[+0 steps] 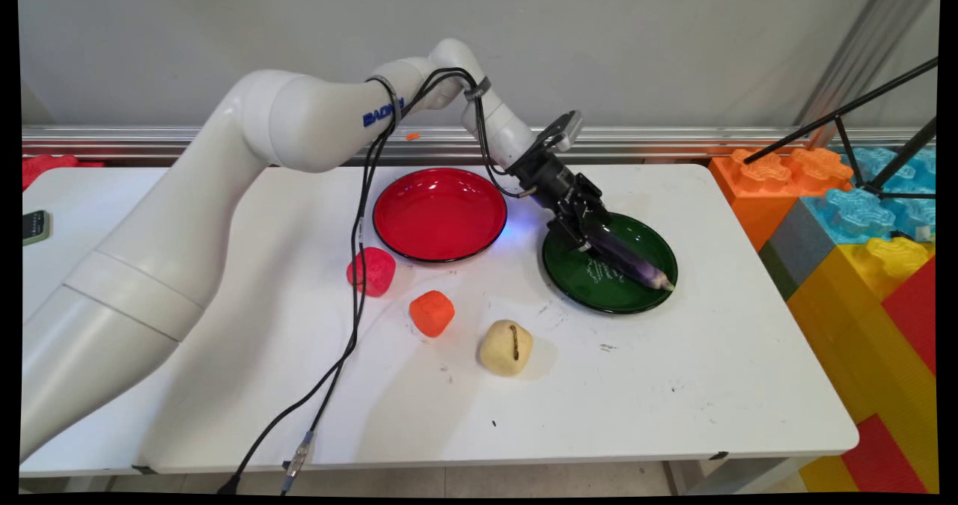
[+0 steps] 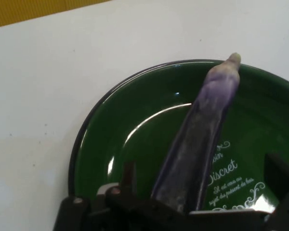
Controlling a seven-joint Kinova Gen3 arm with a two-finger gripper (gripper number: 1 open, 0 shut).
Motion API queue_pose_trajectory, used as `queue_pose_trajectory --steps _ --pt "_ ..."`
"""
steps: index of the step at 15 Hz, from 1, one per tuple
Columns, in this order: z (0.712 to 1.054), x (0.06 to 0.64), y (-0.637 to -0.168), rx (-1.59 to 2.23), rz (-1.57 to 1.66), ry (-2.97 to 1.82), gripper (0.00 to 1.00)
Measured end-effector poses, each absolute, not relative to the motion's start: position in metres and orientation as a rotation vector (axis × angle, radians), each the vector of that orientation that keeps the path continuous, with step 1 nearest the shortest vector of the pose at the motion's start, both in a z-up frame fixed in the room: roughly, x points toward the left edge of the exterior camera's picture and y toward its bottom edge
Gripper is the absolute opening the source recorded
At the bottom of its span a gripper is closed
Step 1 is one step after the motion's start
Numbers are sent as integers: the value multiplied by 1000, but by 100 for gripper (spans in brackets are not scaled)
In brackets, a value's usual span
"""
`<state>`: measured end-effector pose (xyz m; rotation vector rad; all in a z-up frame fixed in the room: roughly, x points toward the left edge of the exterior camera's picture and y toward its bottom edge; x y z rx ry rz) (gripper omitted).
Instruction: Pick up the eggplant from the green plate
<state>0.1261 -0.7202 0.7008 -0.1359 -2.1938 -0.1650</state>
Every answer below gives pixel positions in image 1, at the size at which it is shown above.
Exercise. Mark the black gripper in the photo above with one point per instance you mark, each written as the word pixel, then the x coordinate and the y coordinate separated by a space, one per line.
pixel 546 179

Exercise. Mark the purple toy eggplant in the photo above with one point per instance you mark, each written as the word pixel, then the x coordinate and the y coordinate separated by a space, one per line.
pixel 636 265

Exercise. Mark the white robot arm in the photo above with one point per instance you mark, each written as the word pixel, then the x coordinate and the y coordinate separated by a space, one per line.
pixel 150 265

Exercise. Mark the green enamel plate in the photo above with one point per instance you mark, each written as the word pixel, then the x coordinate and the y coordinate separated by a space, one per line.
pixel 599 288

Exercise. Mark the red enamel plate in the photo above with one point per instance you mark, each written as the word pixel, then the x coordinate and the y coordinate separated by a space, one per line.
pixel 438 217

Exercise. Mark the cream toy pear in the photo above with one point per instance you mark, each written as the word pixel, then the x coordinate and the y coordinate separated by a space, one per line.
pixel 498 352

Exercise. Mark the orange giant building block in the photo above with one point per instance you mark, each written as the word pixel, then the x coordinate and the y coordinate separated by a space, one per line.
pixel 756 191

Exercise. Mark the orange toy fruit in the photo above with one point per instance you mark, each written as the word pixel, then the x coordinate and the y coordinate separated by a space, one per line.
pixel 432 314

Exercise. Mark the grey giant building block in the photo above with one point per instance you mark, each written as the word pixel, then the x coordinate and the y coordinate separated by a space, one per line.
pixel 797 239

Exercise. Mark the red toy apple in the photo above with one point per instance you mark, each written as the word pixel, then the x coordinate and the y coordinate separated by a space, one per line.
pixel 372 271

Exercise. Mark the translucent blue giant building block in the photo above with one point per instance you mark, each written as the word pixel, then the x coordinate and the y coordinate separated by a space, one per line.
pixel 853 209

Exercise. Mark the black tripod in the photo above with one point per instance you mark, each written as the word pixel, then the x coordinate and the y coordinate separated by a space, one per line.
pixel 847 142

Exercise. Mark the yellow giant building block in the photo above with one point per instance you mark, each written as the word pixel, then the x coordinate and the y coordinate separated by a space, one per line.
pixel 846 340

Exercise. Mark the red giant building block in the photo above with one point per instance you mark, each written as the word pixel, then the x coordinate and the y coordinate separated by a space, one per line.
pixel 917 318
pixel 883 460

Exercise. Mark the red foam piece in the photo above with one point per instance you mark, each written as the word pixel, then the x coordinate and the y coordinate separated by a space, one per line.
pixel 52 167

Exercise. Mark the green cased phone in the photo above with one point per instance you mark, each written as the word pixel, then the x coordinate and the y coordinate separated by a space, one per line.
pixel 35 228

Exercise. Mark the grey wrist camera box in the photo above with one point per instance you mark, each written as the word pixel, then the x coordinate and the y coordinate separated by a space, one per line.
pixel 569 127

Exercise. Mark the aluminium rail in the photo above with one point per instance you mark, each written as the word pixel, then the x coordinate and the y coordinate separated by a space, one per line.
pixel 673 142

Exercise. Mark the white table leg frame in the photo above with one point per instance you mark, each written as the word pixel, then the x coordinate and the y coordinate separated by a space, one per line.
pixel 718 475

